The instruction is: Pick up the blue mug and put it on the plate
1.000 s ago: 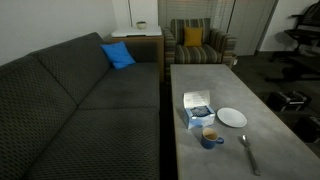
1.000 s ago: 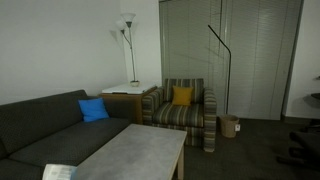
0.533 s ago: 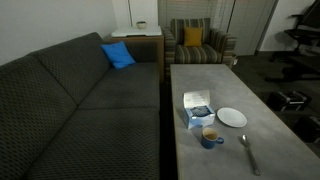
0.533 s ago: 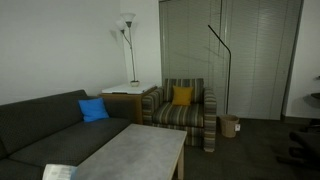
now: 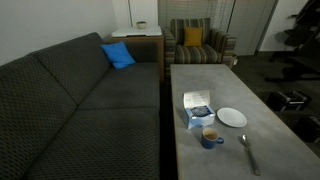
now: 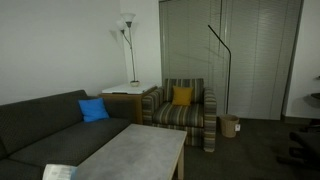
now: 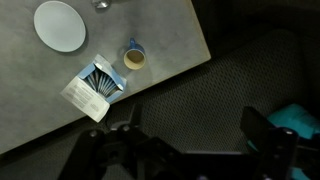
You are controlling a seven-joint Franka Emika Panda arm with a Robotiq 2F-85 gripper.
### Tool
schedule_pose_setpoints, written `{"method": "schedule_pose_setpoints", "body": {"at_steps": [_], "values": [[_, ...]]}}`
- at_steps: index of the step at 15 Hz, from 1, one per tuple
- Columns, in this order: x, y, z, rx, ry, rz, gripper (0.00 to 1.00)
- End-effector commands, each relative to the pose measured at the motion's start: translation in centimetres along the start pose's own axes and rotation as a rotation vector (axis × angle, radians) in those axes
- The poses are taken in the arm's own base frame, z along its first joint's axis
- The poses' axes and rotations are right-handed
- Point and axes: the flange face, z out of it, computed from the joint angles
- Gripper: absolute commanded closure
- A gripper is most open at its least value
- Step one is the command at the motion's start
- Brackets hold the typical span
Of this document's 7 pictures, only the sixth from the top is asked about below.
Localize woven wicker waste basket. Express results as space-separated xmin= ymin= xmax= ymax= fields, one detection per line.
xmin=218 ymin=114 xmax=240 ymax=139

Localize wooden side table white top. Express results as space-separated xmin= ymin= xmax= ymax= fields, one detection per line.
xmin=98 ymin=83 xmax=158 ymax=125

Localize blue throw cushion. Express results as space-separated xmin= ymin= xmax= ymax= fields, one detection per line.
xmin=77 ymin=97 xmax=110 ymax=123

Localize white two-shade floor lamp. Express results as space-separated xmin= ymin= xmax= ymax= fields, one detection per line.
xmin=115 ymin=12 xmax=141 ymax=88

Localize black office chair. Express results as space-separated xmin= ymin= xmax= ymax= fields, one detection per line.
xmin=276 ymin=118 xmax=320 ymax=168

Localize yellow throw cushion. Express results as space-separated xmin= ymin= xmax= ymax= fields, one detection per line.
xmin=171 ymin=85 xmax=194 ymax=107

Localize black arc floor lamp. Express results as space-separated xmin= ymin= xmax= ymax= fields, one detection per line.
xmin=207 ymin=24 xmax=232 ymax=115

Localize grey window blinds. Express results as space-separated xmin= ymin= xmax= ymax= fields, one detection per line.
xmin=158 ymin=0 xmax=304 ymax=121

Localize striped upholstered armchair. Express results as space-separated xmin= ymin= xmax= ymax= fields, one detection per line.
xmin=141 ymin=78 xmax=218 ymax=153

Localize dark grey fabric sofa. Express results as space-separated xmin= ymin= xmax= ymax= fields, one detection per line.
xmin=0 ymin=89 xmax=138 ymax=180

